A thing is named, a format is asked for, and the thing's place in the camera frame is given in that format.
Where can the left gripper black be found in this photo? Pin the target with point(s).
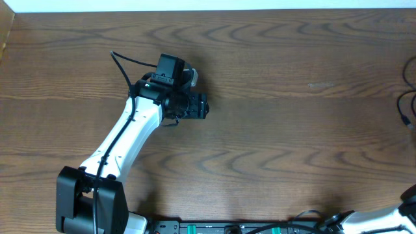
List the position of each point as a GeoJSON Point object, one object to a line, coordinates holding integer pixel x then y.
{"type": "Point", "coordinates": [197, 106]}

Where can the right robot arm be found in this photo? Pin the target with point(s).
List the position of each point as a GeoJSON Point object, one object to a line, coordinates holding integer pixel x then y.
{"type": "Point", "coordinates": [394, 219]}

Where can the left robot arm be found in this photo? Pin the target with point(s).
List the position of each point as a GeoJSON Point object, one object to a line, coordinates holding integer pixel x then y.
{"type": "Point", "coordinates": [91, 198]}

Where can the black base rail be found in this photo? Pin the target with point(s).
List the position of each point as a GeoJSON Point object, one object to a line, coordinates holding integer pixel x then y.
{"type": "Point", "coordinates": [297, 225]}

